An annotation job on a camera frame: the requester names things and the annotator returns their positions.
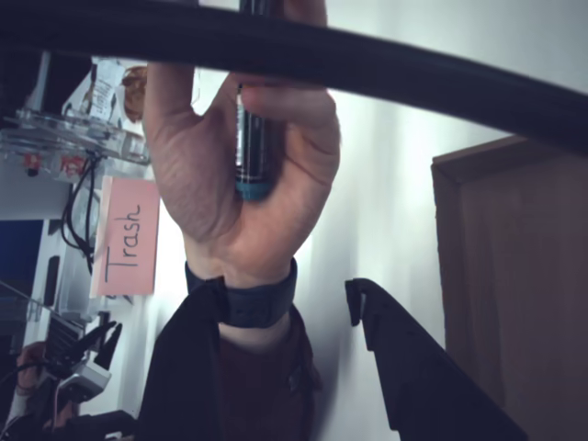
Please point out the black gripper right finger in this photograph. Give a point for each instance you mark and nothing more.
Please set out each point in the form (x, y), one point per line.
(436, 390)

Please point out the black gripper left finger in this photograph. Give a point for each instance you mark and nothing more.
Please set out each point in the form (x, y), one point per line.
(184, 376)

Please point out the green black marker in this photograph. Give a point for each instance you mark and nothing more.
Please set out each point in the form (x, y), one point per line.
(252, 151)

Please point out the man's left forearm maroon sleeve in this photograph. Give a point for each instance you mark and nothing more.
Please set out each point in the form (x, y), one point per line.
(257, 381)

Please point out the man's left hand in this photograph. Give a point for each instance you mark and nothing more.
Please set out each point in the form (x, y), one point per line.
(193, 184)

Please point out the grey smartwatch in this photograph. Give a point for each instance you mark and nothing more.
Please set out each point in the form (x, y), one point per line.
(257, 308)

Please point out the brown cardboard box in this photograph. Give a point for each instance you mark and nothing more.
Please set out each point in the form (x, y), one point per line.
(514, 275)

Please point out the pink trash paper note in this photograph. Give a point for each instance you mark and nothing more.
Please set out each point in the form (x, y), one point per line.
(124, 206)

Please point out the clear acrylic stand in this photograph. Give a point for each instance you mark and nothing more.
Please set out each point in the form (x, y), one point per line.
(55, 133)

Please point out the printed snack bag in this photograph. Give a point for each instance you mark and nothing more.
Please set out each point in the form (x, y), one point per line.
(101, 92)

